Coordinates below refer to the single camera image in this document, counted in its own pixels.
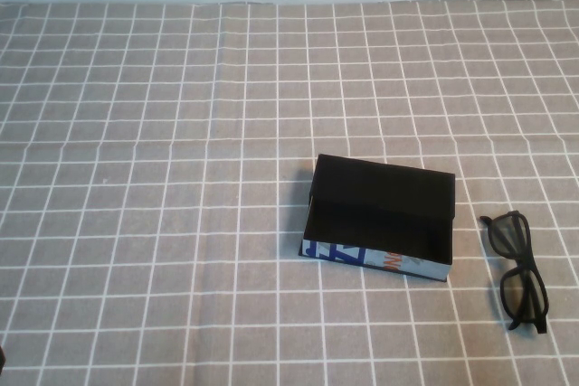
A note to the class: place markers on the black cardboard box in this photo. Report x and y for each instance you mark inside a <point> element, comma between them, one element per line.
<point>380,187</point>

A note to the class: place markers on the black framed glasses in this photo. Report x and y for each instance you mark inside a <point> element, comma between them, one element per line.
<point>527,264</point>

